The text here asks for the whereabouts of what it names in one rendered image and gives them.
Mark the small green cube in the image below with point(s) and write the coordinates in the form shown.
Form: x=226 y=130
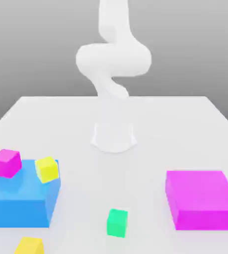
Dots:
x=116 y=223

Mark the small yellow cube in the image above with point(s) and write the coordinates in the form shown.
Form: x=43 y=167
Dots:
x=47 y=169
x=29 y=247

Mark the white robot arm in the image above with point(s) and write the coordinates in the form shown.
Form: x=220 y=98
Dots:
x=113 y=59

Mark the large magenta box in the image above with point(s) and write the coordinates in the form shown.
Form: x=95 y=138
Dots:
x=203 y=198

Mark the small magenta cube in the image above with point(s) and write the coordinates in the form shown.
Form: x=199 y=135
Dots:
x=5 y=163

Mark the large blue box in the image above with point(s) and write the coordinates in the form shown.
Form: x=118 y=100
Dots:
x=16 y=204

